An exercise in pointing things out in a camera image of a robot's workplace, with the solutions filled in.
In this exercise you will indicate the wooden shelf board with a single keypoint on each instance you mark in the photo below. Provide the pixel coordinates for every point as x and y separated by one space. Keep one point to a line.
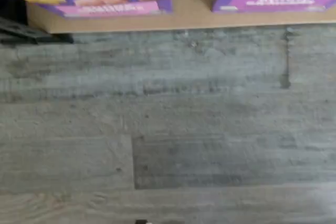
189 20

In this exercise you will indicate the black camera mount tip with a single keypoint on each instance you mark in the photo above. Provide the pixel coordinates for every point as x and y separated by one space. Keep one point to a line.
141 222

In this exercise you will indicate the black metal shelf frame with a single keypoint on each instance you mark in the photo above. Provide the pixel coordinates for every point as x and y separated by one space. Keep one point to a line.
15 31

